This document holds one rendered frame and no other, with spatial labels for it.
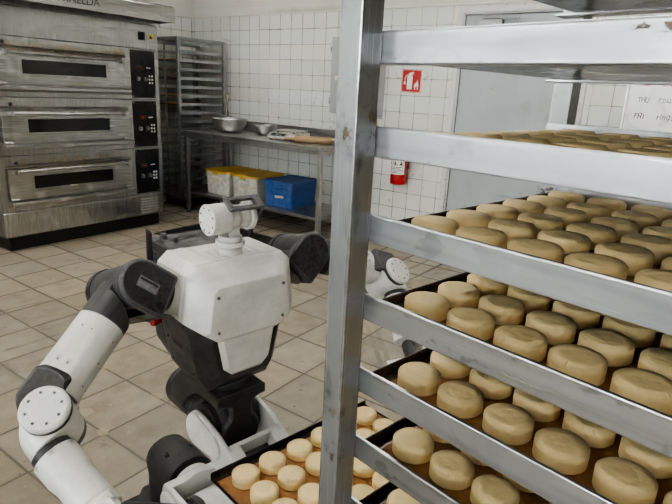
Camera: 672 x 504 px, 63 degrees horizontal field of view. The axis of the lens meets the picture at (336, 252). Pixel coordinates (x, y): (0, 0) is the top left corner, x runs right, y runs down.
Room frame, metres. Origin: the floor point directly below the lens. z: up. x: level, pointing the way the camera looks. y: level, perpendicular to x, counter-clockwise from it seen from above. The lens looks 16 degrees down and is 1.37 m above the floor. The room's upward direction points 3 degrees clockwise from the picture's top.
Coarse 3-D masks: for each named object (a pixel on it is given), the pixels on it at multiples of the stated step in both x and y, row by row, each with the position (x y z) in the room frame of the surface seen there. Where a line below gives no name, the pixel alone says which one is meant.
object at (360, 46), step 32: (352, 0) 0.56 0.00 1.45; (384, 0) 0.57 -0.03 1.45; (352, 32) 0.55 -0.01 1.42; (352, 64) 0.55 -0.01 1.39; (352, 96) 0.55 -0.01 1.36; (352, 128) 0.55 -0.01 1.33; (352, 160) 0.55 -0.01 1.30; (352, 192) 0.55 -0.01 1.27; (352, 224) 0.55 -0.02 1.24; (352, 256) 0.55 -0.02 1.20; (352, 288) 0.55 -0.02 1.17; (352, 320) 0.55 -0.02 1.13; (352, 352) 0.56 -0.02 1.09; (352, 384) 0.56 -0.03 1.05; (352, 416) 0.56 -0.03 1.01; (352, 448) 0.56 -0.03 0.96; (320, 480) 0.56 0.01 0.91; (352, 480) 0.57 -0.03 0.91
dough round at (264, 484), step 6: (264, 480) 0.81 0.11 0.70; (252, 486) 0.80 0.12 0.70; (258, 486) 0.80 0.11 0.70; (264, 486) 0.80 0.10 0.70; (270, 486) 0.80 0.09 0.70; (276, 486) 0.80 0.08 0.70; (252, 492) 0.78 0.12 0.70; (258, 492) 0.78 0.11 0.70; (264, 492) 0.78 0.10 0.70; (270, 492) 0.78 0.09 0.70; (276, 492) 0.78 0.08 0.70; (252, 498) 0.78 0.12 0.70; (258, 498) 0.77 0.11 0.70; (264, 498) 0.77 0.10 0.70; (270, 498) 0.77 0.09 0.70; (276, 498) 0.78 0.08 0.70
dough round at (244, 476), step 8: (248, 464) 0.85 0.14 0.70; (232, 472) 0.83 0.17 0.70; (240, 472) 0.83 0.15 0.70; (248, 472) 0.83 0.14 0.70; (256, 472) 0.83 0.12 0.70; (232, 480) 0.82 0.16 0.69; (240, 480) 0.81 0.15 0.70; (248, 480) 0.81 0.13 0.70; (256, 480) 0.82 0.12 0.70; (240, 488) 0.81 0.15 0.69; (248, 488) 0.81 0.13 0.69
